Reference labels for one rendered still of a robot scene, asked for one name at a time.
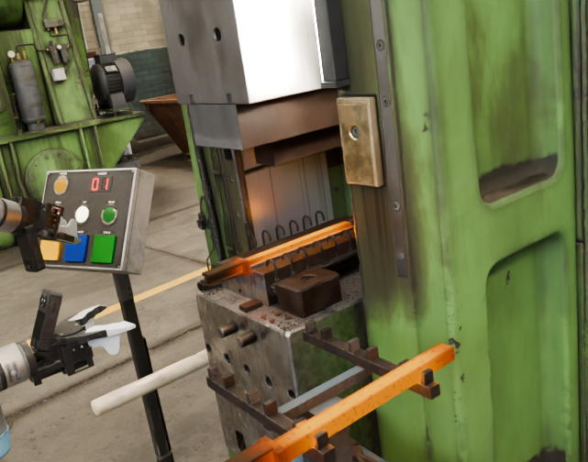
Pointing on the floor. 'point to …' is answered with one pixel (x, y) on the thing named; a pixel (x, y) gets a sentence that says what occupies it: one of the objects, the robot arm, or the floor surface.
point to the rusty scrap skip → (170, 119)
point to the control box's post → (141, 363)
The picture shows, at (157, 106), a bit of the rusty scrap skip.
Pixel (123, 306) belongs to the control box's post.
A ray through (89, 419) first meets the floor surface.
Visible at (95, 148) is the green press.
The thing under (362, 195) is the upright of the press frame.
